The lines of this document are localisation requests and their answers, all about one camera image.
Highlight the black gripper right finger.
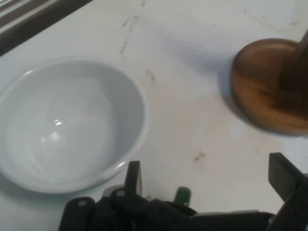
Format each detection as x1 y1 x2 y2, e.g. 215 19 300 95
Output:
269 153 308 231

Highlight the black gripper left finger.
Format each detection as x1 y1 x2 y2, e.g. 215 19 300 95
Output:
59 160 145 231

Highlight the dark green mug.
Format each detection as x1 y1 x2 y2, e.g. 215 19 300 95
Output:
174 186 193 207

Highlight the white bowl with blue outside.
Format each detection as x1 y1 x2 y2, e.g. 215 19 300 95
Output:
0 56 151 194

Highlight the brown wooden mug tree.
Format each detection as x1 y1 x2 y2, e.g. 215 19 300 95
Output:
230 31 308 137

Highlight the aluminium frame rail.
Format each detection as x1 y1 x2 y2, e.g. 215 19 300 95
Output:
0 0 93 57

